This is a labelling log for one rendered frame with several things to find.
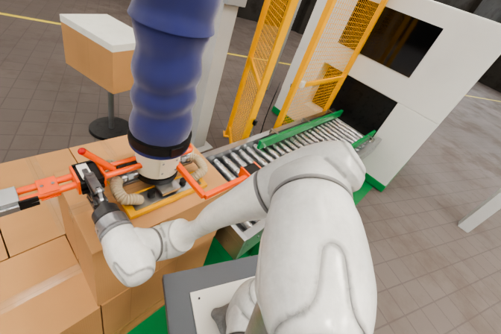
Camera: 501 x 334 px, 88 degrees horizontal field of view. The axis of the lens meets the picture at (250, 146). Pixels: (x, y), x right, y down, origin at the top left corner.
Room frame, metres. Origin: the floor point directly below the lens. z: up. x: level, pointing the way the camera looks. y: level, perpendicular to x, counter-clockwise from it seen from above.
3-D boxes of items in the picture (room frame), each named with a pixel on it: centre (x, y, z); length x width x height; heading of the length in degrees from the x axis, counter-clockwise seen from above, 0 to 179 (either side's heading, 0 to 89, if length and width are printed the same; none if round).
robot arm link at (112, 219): (0.41, 0.29, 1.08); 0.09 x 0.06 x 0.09; 146
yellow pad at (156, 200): (0.70, 0.25, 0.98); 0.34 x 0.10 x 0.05; 146
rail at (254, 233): (1.87, -0.77, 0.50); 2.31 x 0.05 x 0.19; 147
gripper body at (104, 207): (0.45, 0.35, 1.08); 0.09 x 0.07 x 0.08; 56
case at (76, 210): (0.74, 0.34, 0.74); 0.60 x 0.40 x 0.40; 146
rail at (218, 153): (2.22, -0.22, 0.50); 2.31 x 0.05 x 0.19; 147
